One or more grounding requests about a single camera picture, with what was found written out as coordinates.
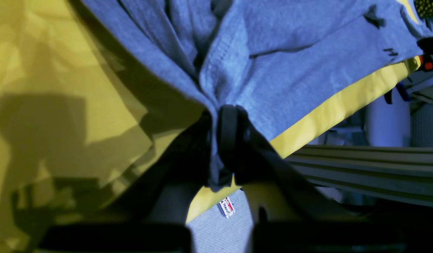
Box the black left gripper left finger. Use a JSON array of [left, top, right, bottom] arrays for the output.
[[40, 112, 212, 253]]

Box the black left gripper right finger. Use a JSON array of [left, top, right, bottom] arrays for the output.
[[218, 105, 433, 253]]

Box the grey t-shirt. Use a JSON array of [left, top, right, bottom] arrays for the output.
[[79, 0, 433, 192]]

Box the white red floor label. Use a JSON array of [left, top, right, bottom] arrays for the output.
[[216, 197, 236, 219]]

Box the yellow table cloth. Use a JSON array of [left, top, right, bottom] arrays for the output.
[[0, 0, 421, 253]]

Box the grey office chair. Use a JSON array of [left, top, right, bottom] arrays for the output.
[[365, 92, 411, 147]]

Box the aluminium frame rail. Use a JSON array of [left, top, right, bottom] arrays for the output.
[[285, 145, 433, 208]]

